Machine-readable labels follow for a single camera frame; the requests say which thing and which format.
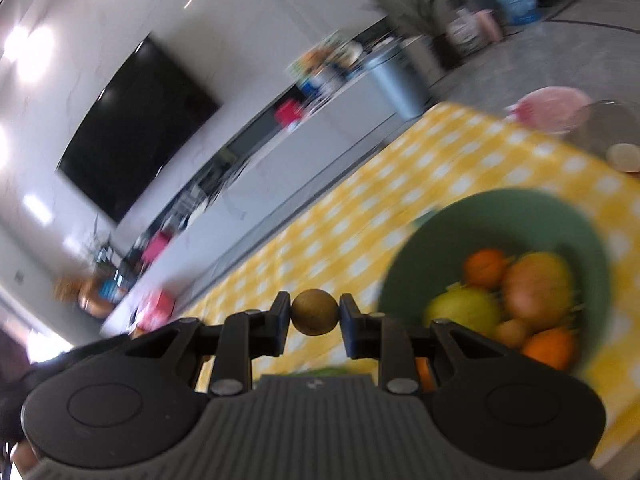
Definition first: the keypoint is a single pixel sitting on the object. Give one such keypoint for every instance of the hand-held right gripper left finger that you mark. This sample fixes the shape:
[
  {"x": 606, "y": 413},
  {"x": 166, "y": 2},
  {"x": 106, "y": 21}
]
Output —
[{"x": 281, "y": 322}]

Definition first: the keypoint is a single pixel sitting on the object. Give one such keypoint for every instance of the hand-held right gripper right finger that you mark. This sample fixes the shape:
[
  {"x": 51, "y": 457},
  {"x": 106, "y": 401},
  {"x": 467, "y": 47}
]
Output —
[{"x": 351, "y": 327}]

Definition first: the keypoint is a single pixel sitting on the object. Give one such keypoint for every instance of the brown longan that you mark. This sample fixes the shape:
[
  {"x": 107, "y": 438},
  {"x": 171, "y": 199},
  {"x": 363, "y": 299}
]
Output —
[
  {"x": 314, "y": 312},
  {"x": 512, "y": 333}
]

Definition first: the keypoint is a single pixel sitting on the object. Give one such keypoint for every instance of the yellow-green pear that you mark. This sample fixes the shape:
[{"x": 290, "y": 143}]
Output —
[{"x": 465, "y": 307}]

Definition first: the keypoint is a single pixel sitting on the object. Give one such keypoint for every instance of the orange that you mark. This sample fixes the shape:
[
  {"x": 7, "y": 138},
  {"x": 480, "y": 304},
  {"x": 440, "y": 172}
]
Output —
[
  {"x": 484, "y": 268},
  {"x": 425, "y": 375},
  {"x": 550, "y": 349}
]

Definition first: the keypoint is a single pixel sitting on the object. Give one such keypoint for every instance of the green colander bowl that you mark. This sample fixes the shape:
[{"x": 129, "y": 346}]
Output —
[{"x": 500, "y": 215}]

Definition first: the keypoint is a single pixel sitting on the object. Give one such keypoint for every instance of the red-green mango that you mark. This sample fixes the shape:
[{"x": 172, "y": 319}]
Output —
[{"x": 537, "y": 285}]

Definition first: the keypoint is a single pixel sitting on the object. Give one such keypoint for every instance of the stack of pink packets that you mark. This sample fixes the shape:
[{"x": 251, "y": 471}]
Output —
[{"x": 157, "y": 309}]

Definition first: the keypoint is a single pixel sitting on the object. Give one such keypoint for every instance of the pink box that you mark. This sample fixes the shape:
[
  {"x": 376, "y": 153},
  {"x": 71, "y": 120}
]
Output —
[{"x": 155, "y": 250}]

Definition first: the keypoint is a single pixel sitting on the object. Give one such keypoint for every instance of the white television console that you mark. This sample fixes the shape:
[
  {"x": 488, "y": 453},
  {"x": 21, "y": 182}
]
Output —
[{"x": 300, "y": 160}]

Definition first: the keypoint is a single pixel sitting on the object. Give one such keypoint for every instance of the yellow checkered tablecloth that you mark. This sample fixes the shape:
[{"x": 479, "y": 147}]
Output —
[{"x": 450, "y": 160}]

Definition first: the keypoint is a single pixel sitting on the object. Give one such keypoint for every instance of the red box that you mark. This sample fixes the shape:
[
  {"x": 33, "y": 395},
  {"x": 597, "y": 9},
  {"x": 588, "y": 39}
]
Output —
[{"x": 290, "y": 111}]

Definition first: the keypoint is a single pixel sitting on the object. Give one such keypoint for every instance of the black television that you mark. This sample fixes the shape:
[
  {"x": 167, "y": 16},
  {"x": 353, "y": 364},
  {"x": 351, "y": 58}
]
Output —
[{"x": 135, "y": 130}]

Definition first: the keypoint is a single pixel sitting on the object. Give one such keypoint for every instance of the blue-grey trash can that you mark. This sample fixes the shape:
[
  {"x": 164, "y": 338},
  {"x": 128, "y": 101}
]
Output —
[{"x": 400, "y": 85}]

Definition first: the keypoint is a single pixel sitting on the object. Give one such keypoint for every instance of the printed gift box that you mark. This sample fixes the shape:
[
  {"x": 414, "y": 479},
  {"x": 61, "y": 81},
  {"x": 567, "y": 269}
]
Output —
[{"x": 325, "y": 67}]

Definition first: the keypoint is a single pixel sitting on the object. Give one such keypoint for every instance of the pink stool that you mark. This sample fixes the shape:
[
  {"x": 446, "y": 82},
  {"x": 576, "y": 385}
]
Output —
[{"x": 550, "y": 107}]

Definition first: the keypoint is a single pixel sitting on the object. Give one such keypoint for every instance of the tall plant in black pot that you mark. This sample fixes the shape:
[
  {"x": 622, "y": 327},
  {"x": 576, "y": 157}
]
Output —
[{"x": 435, "y": 35}]

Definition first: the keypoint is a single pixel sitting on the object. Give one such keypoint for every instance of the white plastic bag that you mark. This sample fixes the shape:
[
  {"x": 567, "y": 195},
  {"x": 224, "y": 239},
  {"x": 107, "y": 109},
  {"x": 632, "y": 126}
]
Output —
[{"x": 462, "y": 30}]

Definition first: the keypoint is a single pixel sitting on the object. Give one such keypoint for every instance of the cream chair post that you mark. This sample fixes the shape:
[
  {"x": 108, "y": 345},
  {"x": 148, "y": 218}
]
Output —
[{"x": 625, "y": 157}]

